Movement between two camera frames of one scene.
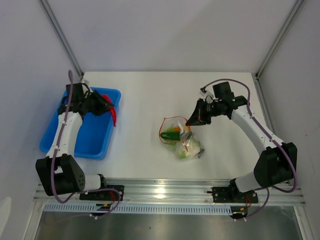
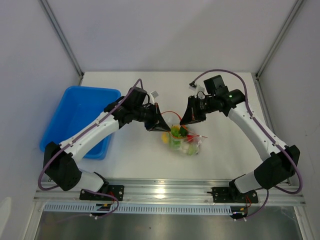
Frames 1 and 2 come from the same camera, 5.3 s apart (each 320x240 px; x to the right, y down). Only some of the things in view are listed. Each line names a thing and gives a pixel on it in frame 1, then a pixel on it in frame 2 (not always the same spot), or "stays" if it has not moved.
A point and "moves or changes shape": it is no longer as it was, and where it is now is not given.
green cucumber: x=170 y=135 to x=183 y=132
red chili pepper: x=108 y=100 to x=189 y=137
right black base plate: x=231 y=194 stays
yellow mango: x=177 y=128 to x=164 y=135
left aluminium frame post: x=57 y=28 stays
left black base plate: x=105 y=195 stays
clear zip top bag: x=173 y=131 moves or changes shape
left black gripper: x=103 y=106 to x=161 y=125
